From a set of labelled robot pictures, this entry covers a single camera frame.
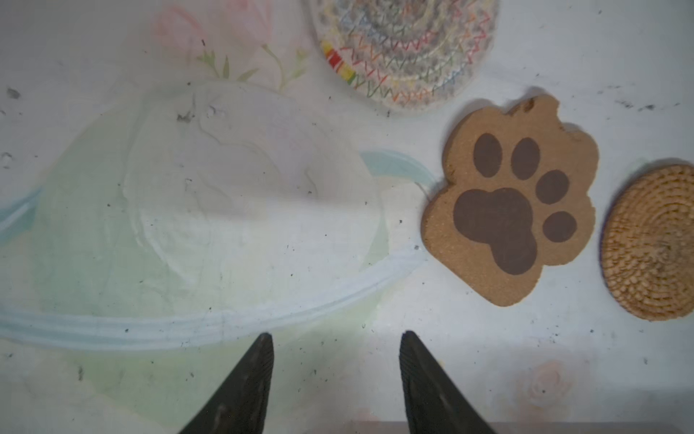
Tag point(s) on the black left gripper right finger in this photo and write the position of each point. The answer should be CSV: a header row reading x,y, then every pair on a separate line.
x,y
432,401

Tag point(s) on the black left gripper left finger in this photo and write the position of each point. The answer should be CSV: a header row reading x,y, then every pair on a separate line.
x,y
240,403

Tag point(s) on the cork paw print coaster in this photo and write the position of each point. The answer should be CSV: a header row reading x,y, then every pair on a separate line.
x,y
515,199

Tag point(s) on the woven rattan round coaster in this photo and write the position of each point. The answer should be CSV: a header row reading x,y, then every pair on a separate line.
x,y
646,250

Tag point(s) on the multicolour woven round coaster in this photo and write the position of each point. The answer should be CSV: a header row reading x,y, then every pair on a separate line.
x,y
406,55

